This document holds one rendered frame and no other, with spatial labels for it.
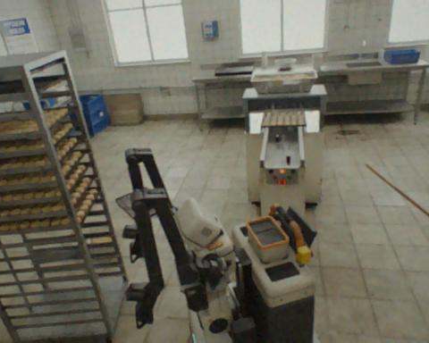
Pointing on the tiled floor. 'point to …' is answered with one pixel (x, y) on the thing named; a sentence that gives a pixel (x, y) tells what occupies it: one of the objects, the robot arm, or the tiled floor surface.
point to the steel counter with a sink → (351, 66)
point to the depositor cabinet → (315, 136)
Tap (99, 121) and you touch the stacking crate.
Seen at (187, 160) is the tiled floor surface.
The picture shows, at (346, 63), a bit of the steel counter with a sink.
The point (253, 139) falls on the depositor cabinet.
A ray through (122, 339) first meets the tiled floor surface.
